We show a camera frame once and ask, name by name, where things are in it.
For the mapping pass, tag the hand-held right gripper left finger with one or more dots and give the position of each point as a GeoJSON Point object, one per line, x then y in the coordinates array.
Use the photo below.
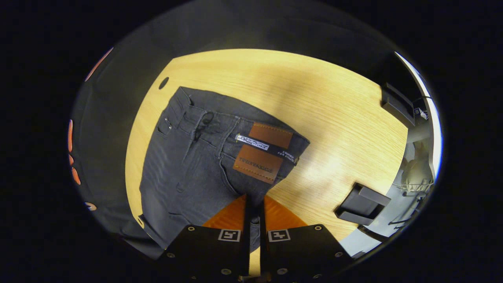
{"type": "Point", "coordinates": [204, 251]}

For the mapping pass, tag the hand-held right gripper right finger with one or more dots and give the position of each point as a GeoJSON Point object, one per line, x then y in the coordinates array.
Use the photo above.
{"type": "Point", "coordinates": [302, 251]}

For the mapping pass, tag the dark grey jeans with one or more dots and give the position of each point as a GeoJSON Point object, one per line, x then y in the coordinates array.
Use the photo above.
{"type": "Point", "coordinates": [188, 165]}

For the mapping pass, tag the black table edge bracket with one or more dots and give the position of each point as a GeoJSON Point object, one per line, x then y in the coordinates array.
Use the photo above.
{"type": "Point", "coordinates": [361, 204]}
{"type": "Point", "coordinates": [397, 104]}

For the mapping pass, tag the beige cloth bundle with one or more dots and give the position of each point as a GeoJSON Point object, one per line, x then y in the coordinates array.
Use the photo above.
{"type": "Point", "coordinates": [416, 175]}

